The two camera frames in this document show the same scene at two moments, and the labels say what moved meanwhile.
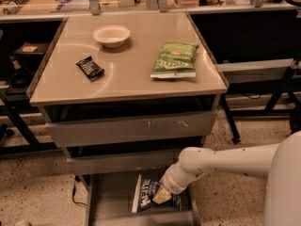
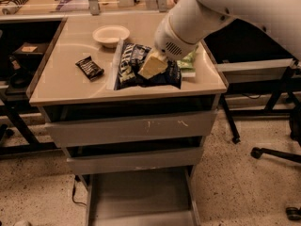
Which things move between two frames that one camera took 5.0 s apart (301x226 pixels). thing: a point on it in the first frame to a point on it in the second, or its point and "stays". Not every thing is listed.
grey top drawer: (134, 129) stays
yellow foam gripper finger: (162, 196) to (155, 63)
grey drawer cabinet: (126, 95) stays
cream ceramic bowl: (111, 36) stays
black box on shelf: (28, 55) stays
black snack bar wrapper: (90, 69) stays
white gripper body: (171, 185) to (169, 42)
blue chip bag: (145, 191) to (131, 59)
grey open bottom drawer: (110, 200) stays
